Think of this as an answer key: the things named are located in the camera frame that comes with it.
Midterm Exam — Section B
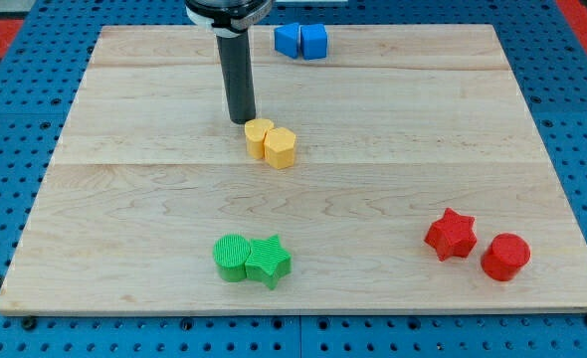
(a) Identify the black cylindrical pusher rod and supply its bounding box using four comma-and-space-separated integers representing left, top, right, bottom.
217, 32, 256, 124

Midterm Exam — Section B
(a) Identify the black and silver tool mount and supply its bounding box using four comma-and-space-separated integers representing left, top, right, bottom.
184, 0, 273, 38

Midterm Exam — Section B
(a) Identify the yellow hexagon block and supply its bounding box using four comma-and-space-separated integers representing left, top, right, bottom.
264, 127, 296, 169

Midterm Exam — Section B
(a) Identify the blue triangle block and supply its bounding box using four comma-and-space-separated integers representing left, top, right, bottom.
274, 23, 299, 59

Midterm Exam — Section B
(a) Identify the yellow heart block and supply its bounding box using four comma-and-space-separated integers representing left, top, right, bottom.
244, 118, 275, 159

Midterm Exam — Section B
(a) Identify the blue cube block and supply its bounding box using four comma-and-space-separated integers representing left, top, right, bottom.
300, 24, 328, 60

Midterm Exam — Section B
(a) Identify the light wooden board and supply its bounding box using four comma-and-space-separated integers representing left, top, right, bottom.
0, 25, 587, 316

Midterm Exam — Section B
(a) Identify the green cylinder block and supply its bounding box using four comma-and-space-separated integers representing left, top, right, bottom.
212, 234, 251, 282

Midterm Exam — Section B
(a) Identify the green star block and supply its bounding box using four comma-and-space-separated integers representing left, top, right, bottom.
245, 235, 292, 289

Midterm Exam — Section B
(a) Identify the red star block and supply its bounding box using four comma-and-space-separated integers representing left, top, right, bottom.
424, 208, 478, 262

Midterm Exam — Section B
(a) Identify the red cylinder block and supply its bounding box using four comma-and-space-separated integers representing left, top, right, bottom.
481, 233, 531, 281

